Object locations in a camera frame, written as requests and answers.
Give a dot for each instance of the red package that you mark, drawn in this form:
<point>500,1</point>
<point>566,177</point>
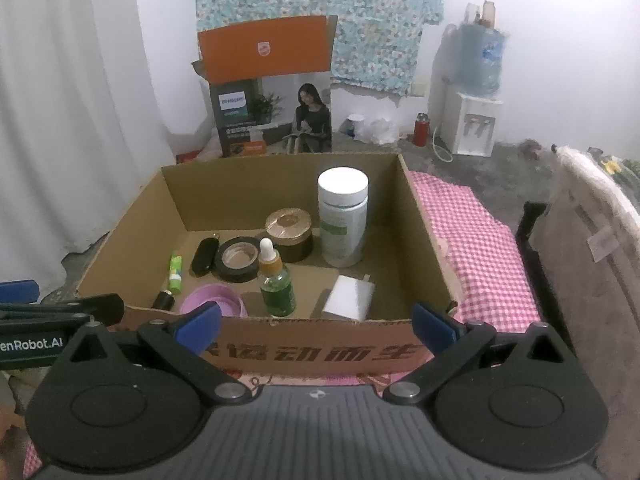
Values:
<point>187,156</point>

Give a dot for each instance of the green glue stick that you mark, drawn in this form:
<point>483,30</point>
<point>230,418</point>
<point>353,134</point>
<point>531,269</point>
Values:
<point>176,272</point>

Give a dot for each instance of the white fuzzy towel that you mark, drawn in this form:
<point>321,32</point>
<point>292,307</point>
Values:
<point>595,180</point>

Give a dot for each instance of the pink round dish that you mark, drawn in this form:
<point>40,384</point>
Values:
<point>200,302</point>

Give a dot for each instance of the orange printed carton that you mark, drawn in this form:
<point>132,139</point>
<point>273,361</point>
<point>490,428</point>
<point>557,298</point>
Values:
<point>265,50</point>

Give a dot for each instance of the white charger plug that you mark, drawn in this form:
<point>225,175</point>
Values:
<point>347,297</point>

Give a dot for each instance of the small white bucket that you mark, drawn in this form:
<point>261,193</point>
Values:
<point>354,124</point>

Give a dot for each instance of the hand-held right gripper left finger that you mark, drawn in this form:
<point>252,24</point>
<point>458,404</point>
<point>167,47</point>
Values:
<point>197,327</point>

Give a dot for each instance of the dark jar with gold lid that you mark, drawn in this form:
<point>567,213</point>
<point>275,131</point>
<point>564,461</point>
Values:
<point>289,235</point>

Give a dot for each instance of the white water dispenser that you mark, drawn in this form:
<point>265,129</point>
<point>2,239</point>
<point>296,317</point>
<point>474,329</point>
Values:
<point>465,125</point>

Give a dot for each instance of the floral cloth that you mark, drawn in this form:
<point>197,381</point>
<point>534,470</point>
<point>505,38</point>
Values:
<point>380,25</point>

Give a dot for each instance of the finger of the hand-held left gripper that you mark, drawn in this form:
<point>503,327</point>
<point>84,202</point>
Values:
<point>75,307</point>
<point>17,292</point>

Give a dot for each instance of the small black cap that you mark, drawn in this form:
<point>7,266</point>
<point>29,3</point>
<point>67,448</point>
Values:
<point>164,301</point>

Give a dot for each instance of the white curtain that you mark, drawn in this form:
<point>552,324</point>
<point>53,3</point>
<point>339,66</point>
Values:
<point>75,110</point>

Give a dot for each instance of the white plastic bag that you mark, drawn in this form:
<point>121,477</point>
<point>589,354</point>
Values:
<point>380,131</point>

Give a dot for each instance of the green dropper bottle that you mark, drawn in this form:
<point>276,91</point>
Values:
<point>276,290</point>

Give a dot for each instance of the pink checked blanket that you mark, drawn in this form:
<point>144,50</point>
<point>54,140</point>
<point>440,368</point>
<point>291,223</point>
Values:
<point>475,250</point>

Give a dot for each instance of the black tape roll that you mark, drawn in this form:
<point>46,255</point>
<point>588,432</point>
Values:
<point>220,265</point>

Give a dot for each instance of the blue water jug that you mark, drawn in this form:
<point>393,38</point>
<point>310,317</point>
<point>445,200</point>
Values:
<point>480,60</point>

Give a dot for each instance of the brown cardboard box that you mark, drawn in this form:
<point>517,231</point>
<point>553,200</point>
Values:
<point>300,350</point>

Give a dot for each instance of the white plastic bottle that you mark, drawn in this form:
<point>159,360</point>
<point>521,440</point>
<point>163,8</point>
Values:
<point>344,220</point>

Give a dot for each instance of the red thermos flask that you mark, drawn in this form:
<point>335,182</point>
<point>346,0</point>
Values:
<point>421,131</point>

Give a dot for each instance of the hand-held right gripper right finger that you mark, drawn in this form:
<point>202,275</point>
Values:
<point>437,325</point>

